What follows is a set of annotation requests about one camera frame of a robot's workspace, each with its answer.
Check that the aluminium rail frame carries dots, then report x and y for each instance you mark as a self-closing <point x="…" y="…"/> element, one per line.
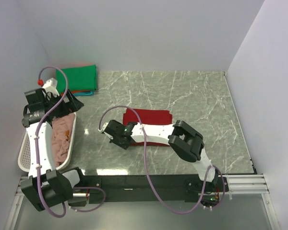
<point x="247" y="206"/>

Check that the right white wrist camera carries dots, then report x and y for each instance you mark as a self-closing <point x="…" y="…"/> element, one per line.
<point x="103" y="127"/>

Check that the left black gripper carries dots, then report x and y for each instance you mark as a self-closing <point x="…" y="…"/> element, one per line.
<point x="72" y="105"/>

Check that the white plastic laundry basket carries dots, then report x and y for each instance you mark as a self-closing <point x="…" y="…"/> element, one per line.
<point x="25" y="154"/>

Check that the teal folded t shirt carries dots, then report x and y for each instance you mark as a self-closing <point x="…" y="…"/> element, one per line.
<point x="86" y="93"/>

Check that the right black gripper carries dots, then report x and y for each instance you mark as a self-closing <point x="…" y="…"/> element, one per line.
<point x="125" y="146"/>

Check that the red t shirt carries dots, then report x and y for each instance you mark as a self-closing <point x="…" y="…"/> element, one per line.
<point x="149" y="117"/>

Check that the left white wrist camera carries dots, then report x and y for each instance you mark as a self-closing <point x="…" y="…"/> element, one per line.
<point x="51" y="86"/>

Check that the green folded t shirt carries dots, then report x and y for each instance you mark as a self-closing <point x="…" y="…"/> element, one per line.
<point x="81" y="79"/>

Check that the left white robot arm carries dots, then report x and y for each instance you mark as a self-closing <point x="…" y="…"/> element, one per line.
<point x="46" y="186"/>

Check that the pink t shirt in basket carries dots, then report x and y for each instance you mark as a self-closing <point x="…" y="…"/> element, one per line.
<point x="61" y="137"/>

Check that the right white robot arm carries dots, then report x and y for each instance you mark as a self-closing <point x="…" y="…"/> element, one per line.
<point x="186" y="142"/>

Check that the orange folded t shirt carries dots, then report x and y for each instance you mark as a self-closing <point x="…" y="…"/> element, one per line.
<point x="81" y="91"/>

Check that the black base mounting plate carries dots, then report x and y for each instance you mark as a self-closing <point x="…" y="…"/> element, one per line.
<point x="135" y="188"/>

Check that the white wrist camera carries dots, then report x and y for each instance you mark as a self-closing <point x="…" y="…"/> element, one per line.
<point x="103" y="127"/>
<point x="51" y="86"/>

